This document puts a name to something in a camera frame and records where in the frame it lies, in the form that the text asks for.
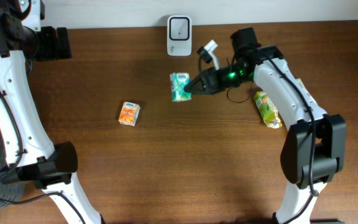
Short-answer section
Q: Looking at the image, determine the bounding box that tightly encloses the teal tissue pack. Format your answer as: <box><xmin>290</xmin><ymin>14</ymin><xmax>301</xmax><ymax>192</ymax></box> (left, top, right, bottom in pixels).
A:
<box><xmin>170</xmin><ymin>73</ymin><xmax>191</xmax><ymax>102</ymax></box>

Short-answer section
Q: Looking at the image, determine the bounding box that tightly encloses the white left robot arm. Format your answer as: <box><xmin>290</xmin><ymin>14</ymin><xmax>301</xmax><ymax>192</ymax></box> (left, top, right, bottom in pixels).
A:
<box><xmin>0</xmin><ymin>1</ymin><xmax>104</xmax><ymax>223</ymax></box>

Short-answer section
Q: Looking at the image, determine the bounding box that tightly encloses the white barcode scanner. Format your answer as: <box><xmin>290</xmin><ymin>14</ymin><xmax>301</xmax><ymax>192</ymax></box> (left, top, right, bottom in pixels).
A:
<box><xmin>167</xmin><ymin>15</ymin><xmax>192</xmax><ymax>57</ymax></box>

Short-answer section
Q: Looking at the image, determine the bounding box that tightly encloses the green yellow drink carton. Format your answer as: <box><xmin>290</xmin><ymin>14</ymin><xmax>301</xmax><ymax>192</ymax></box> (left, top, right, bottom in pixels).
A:
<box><xmin>254</xmin><ymin>91</ymin><xmax>282</xmax><ymax>129</ymax></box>

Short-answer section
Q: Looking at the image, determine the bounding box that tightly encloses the orange tissue pack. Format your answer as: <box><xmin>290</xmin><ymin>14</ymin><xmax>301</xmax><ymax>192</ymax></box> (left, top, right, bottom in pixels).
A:
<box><xmin>118</xmin><ymin>101</ymin><xmax>140</xmax><ymax>126</ymax></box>

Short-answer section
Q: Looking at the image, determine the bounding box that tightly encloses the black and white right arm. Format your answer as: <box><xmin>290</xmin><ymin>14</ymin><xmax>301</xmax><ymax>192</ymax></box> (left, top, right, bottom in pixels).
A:
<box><xmin>185</xmin><ymin>27</ymin><xmax>346</xmax><ymax>223</ymax></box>

